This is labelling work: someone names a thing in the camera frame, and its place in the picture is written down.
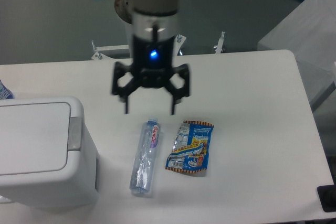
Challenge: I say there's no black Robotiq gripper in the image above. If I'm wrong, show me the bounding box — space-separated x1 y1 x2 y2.
111 36 190 115

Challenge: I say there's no white push-lid trash can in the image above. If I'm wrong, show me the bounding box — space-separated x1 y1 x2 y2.
1 97 99 208

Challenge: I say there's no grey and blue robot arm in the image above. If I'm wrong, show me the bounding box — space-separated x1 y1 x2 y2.
111 0 190 114

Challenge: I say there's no blue crumpled snack wrapper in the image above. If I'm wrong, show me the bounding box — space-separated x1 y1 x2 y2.
165 120 214 174

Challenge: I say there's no crushed clear plastic bottle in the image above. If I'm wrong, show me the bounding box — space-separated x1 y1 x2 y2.
129 117 161 195

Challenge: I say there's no blue patterned object left edge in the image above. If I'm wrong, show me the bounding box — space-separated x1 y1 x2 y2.
0 80 14 100

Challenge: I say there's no black device at table edge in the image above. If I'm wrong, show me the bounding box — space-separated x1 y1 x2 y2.
317 185 335 212

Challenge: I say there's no white metal mounting frame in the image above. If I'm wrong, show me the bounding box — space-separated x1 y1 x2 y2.
91 31 225 60

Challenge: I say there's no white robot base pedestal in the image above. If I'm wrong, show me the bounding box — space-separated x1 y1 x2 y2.
114 0 133 59

